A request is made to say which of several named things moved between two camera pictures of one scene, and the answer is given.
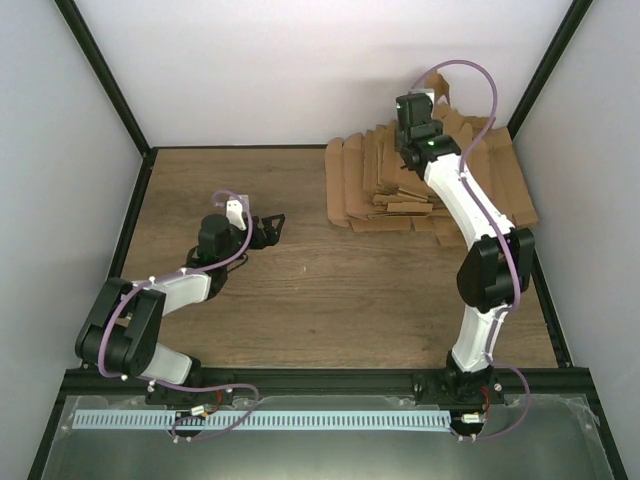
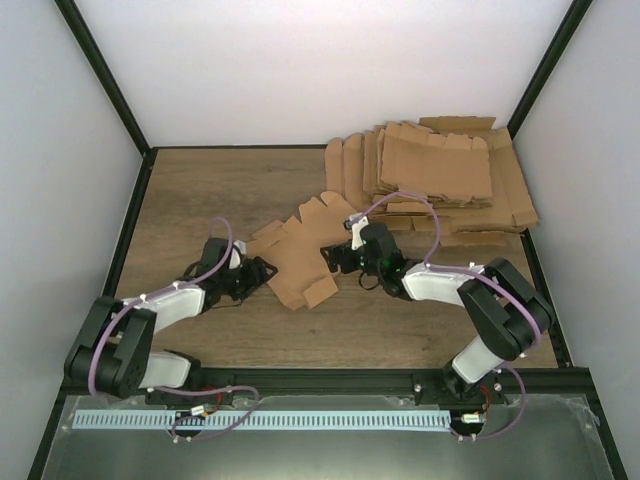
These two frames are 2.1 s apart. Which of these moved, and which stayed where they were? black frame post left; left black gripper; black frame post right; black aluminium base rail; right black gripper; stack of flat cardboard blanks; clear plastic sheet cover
Moved: right black gripper; left black gripper
Stayed: black frame post left; stack of flat cardboard blanks; black frame post right; black aluminium base rail; clear plastic sheet cover
